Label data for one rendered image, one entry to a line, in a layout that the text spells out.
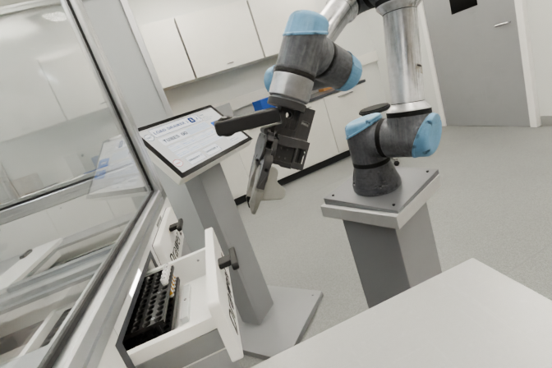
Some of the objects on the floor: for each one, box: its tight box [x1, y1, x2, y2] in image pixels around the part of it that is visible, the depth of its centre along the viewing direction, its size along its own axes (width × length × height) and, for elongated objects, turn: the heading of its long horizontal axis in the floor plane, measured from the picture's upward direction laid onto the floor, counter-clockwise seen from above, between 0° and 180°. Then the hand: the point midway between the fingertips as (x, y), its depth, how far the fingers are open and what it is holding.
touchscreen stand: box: [185, 163, 324, 360], centre depth 158 cm, size 50×45×102 cm
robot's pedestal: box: [320, 174, 442, 309], centre depth 109 cm, size 30×30×76 cm
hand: (249, 203), depth 57 cm, fingers open, 3 cm apart
